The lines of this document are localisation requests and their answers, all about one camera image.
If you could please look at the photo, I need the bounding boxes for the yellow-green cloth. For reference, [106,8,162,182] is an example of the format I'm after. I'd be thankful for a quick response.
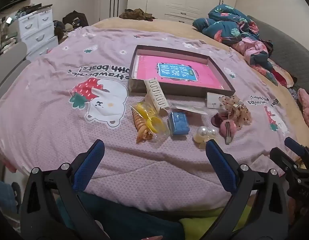
[180,205,252,232]

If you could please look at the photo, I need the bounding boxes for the clothes pile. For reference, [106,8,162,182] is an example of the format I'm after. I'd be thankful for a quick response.
[53,20,70,43]

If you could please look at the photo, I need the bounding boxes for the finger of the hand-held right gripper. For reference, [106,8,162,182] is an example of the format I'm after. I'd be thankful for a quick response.
[285,137,309,160]
[270,148,301,178]

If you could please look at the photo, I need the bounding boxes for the grey chair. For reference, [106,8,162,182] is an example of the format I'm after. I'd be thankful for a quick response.
[0,42,31,100]

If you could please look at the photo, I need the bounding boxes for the pink plush cloth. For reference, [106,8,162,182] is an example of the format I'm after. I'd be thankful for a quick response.
[298,88,309,135]

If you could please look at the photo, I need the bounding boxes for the dark bag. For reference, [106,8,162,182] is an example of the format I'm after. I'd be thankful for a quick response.
[62,10,89,28]

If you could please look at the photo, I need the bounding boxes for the dark floral duvet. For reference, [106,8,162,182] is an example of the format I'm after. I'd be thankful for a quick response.
[193,4,280,85]

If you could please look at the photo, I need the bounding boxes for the white drawer cabinet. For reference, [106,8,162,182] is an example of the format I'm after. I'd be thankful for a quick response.
[18,5,58,58]

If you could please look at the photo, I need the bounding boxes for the grey padded headboard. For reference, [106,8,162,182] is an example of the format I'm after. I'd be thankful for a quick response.
[248,16,309,90]

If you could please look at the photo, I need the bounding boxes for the pink floral garment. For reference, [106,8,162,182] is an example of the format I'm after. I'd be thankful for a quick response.
[232,37,270,63]

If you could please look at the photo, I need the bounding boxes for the person's blue trousers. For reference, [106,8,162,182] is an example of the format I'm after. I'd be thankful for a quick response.
[57,192,185,240]

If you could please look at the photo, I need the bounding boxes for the white earring card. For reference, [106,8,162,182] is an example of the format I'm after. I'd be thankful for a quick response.
[207,92,226,109]

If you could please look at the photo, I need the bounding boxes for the red patterned cloth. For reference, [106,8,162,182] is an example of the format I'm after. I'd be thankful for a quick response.
[268,60,295,88]

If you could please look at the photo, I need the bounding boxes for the small blue box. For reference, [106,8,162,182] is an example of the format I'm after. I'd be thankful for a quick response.
[168,111,190,137]

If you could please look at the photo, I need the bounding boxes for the white hair claw clip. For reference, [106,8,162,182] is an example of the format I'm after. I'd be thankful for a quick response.
[144,78,167,112]

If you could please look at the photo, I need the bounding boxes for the maroon hair clip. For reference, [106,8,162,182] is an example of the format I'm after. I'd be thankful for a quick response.
[211,112,229,127]

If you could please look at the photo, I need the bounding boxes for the olive clothes heap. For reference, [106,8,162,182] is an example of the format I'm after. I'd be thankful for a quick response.
[119,9,156,22]

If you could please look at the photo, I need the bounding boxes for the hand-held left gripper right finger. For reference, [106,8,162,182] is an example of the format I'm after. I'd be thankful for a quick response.
[205,139,290,240]

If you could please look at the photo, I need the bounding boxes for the pink fluffy hair clip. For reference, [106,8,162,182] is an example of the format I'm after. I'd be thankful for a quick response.
[220,120,237,145]

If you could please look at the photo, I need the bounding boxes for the brown cardboard box tray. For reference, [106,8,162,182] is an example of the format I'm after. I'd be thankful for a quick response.
[129,45,236,98]

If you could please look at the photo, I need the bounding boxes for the pearl hair tie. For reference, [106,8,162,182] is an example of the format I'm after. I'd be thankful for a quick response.
[193,126,219,150]

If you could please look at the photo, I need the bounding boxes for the clear plastic packet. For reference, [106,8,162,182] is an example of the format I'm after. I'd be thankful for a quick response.
[167,100,209,115]

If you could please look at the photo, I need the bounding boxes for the tan spiral hair clip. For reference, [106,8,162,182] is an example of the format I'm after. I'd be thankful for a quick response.
[131,105,153,144]

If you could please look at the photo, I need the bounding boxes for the yellow hair ties bag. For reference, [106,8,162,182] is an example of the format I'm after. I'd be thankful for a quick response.
[134,101,170,135]

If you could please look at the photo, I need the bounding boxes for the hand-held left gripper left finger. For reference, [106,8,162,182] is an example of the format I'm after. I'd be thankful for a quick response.
[21,139,106,240]

